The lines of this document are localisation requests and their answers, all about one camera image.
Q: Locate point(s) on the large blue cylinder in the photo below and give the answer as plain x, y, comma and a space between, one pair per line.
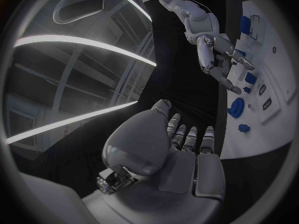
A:
244, 23

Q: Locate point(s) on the blue peg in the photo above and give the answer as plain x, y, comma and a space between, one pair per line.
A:
247, 90
234, 63

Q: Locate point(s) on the blue gear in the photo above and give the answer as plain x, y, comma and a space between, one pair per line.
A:
238, 106

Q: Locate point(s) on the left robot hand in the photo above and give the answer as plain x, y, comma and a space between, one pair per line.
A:
149, 149

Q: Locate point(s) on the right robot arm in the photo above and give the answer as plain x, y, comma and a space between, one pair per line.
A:
198, 15

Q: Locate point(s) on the white task board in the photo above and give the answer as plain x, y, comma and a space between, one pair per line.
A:
268, 130

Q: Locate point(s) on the blue plug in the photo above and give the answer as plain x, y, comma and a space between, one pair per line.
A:
251, 77
244, 128

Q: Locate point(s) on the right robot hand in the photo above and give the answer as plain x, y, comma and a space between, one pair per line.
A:
205, 54

